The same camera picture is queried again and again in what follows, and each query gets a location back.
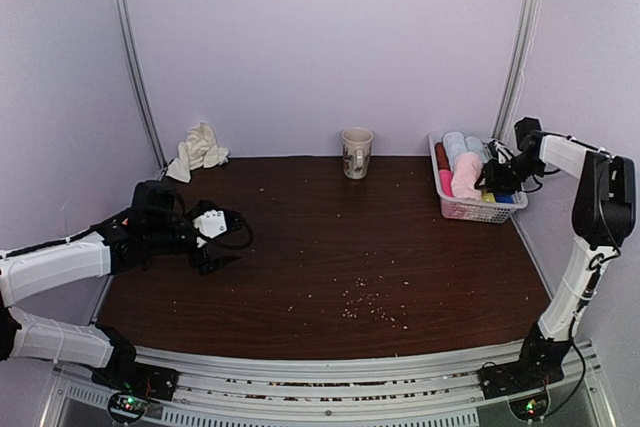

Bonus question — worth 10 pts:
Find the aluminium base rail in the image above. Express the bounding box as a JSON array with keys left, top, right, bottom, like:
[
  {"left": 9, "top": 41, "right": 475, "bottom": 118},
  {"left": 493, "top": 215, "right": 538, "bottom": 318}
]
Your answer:
[{"left": 39, "top": 339, "right": 621, "bottom": 427}]

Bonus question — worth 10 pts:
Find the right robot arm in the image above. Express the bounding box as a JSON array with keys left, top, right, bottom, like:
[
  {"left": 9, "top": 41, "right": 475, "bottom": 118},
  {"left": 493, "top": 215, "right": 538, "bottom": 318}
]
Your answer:
[{"left": 476, "top": 117, "right": 636, "bottom": 389}]

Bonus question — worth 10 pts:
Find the yellow rolled towel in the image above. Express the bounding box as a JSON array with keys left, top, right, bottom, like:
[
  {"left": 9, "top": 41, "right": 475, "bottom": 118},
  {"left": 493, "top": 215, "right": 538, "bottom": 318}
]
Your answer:
[{"left": 482, "top": 191, "right": 496, "bottom": 203}]

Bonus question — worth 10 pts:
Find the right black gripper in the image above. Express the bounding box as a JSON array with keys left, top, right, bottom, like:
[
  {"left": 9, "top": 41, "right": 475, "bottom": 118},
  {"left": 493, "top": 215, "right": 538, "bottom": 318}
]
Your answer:
[{"left": 475, "top": 152, "right": 545, "bottom": 193}]

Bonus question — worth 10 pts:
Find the dark red rolled towel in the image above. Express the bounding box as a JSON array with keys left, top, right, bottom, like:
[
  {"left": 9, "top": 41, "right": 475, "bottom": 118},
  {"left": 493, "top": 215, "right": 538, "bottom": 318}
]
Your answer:
[{"left": 435, "top": 142, "right": 451, "bottom": 171}]

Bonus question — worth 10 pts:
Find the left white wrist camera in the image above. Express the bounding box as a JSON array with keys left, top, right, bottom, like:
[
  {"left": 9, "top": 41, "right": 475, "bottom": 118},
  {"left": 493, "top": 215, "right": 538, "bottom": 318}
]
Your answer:
[{"left": 192, "top": 210, "right": 228, "bottom": 248}]

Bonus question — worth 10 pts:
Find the floral ceramic mug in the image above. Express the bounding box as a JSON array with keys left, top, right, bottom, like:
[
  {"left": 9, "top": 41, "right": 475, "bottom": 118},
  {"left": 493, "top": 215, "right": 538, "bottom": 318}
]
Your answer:
[{"left": 341, "top": 127, "right": 374, "bottom": 180}]

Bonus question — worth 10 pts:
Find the right aluminium frame post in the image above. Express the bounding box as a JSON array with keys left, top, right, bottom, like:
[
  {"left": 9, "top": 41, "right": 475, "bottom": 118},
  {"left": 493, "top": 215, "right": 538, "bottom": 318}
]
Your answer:
[{"left": 492, "top": 0, "right": 540, "bottom": 141}]

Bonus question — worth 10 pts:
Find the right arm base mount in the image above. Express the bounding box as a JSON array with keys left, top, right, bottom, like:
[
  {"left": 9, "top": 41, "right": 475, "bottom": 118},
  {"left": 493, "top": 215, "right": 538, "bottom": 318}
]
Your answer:
[{"left": 477, "top": 361, "right": 564, "bottom": 423}]

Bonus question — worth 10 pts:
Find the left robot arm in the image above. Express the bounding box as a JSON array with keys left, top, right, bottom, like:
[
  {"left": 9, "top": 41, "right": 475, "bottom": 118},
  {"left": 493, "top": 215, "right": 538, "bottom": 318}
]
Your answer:
[{"left": 1, "top": 180, "right": 254, "bottom": 391}]

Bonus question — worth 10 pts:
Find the left aluminium frame post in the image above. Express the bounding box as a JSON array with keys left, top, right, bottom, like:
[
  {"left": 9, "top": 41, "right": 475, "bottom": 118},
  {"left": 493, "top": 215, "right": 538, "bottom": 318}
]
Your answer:
[{"left": 114, "top": 0, "right": 168, "bottom": 170}]

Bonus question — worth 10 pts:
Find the white plastic basket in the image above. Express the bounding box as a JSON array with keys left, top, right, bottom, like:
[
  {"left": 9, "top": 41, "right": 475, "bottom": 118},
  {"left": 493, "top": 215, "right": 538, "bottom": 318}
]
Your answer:
[{"left": 428, "top": 132, "right": 528, "bottom": 224}]

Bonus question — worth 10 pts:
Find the pink rolled towel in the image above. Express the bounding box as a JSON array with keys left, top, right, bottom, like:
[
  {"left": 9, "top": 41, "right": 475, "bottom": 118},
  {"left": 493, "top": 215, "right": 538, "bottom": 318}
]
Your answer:
[{"left": 438, "top": 169, "right": 454, "bottom": 198}]

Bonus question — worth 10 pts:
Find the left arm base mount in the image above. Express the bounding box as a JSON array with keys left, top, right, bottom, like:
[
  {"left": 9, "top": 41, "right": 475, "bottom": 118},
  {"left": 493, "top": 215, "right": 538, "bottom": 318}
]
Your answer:
[{"left": 89, "top": 363, "right": 179, "bottom": 425}]

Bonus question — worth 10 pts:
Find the cream towel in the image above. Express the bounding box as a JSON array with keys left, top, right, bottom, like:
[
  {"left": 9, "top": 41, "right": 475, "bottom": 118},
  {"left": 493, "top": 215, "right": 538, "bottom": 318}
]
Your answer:
[{"left": 166, "top": 122, "right": 229, "bottom": 183}]

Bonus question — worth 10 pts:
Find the pink towel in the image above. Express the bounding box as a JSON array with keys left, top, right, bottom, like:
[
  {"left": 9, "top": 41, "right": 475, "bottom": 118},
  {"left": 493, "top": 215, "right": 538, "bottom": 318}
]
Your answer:
[
  {"left": 438, "top": 169, "right": 454, "bottom": 198},
  {"left": 451, "top": 152, "right": 483, "bottom": 201}
]

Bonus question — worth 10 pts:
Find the pale blue rolled towel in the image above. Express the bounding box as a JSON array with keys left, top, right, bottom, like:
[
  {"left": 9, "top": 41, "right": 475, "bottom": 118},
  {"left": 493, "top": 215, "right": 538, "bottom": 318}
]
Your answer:
[{"left": 465, "top": 136, "right": 488, "bottom": 163}]

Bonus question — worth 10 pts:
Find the aluminium frame post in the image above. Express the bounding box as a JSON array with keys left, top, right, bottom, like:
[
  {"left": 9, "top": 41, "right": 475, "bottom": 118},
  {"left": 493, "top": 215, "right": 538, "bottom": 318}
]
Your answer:
[
  {"left": 114, "top": 0, "right": 168, "bottom": 170},
  {"left": 492, "top": 0, "right": 540, "bottom": 141}
]

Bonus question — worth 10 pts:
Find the light blue rolled towel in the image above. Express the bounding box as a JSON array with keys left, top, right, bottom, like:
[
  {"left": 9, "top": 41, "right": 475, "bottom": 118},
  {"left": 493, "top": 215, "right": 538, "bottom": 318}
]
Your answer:
[{"left": 442, "top": 131, "right": 467, "bottom": 170}]

